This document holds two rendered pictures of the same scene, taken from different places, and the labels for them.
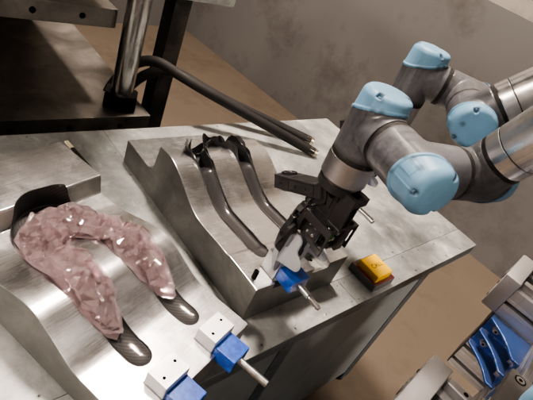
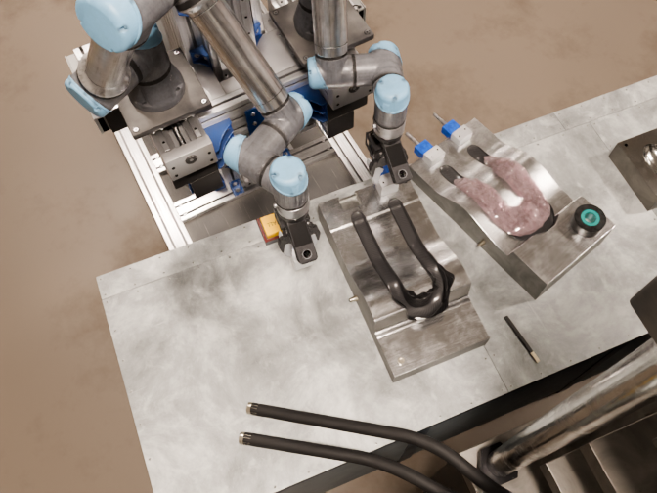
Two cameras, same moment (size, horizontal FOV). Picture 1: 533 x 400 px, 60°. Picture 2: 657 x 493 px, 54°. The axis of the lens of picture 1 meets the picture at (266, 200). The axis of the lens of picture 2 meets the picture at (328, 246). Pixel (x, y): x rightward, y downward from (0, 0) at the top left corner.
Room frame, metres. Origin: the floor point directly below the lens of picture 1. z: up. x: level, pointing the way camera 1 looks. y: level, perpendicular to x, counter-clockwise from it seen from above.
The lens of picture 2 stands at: (1.50, 0.28, 2.41)
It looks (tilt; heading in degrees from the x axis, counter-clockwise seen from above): 64 degrees down; 213
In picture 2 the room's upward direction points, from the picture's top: 2 degrees counter-clockwise
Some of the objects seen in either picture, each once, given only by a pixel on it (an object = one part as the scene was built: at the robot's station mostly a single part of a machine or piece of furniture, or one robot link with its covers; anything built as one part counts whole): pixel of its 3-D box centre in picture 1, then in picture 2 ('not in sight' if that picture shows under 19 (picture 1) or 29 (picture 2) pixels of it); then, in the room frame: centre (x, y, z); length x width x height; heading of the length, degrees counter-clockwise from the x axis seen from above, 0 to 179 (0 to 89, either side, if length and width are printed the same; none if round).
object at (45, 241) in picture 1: (96, 250); (506, 192); (0.51, 0.21, 0.90); 0.26 x 0.18 x 0.08; 70
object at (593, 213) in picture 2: not in sight; (588, 220); (0.50, 0.43, 0.93); 0.08 x 0.08 x 0.04
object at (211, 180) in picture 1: (239, 185); (403, 254); (0.83, 0.07, 0.92); 0.35 x 0.16 x 0.09; 53
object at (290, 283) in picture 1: (296, 281); (379, 170); (0.63, -0.11, 0.91); 0.13 x 0.05 x 0.05; 53
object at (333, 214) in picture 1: (328, 210); (385, 140); (0.64, -0.10, 1.07); 0.09 x 0.08 x 0.12; 53
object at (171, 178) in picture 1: (231, 198); (400, 269); (0.84, 0.07, 0.87); 0.50 x 0.26 x 0.14; 53
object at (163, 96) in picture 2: not in sight; (152, 77); (0.79, -0.71, 1.09); 0.15 x 0.15 x 0.10
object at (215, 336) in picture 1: (234, 356); (421, 148); (0.47, -0.06, 0.86); 0.13 x 0.05 x 0.05; 70
